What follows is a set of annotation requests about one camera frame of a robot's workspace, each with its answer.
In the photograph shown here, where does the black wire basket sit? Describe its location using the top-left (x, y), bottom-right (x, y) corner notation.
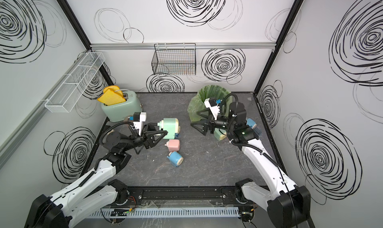
top-left (151, 43), bottom-right (196, 75)

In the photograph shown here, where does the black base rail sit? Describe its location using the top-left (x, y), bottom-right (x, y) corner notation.
top-left (77, 184), bottom-right (303, 206)

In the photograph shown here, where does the yellow toy toast slice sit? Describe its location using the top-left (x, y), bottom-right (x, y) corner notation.
top-left (97, 85), bottom-right (126, 106)

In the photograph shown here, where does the bin with green bag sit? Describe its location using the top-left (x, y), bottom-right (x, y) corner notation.
top-left (187, 85), bottom-right (231, 122)

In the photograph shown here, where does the pink pencil sharpener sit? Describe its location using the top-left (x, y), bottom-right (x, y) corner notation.
top-left (165, 139), bottom-right (180, 152)

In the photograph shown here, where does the green sharpener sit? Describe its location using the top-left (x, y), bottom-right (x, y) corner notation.
top-left (157, 118), bottom-right (181, 140)
top-left (213, 128), bottom-right (227, 141)

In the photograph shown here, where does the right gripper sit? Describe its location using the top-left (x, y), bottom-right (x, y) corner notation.
top-left (191, 108), bottom-right (236, 136)

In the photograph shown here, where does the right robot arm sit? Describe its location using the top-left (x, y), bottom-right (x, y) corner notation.
top-left (191, 93), bottom-right (311, 228)

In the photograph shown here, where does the white wire shelf basket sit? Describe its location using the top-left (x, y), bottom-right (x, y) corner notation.
top-left (44, 51), bottom-right (105, 113)

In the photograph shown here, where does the mint green toaster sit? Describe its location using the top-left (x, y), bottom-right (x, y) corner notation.
top-left (101, 91), bottom-right (143, 122)

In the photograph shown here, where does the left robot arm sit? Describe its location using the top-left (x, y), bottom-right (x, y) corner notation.
top-left (25, 121), bottom-right (168, 228)

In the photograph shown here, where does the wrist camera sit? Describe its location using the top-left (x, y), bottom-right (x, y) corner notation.
top-left (204, 98), bottom-right (222, 120)
top-left (129, 112), bottom-right (147, 136)

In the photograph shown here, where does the grey slotted cable duct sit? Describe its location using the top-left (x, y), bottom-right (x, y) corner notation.
top-left (89, 207), bottom-right (240, 220)

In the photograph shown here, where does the green sharpener bottom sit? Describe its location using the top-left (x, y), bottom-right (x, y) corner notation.
top-left (157, 118), bottom-right (181, 140)

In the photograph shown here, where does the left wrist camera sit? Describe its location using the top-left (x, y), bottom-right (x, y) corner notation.
top-left (129, 112), bottom-right (147, 136)

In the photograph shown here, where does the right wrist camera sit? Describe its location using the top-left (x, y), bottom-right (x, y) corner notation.
top-left (204, 98), bottom-right (222, 120)

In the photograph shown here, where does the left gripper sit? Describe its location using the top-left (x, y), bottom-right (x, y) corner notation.
top-left (122, 124), bottom-right (166, 154)

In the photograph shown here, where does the blue sharpener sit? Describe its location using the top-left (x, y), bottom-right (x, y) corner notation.
top-left (246, 118), bottom-right (257, 129)
top-left (175, 126), bottom-right (181, 138)
top-left (167, 151), bottom-right (184, 167)

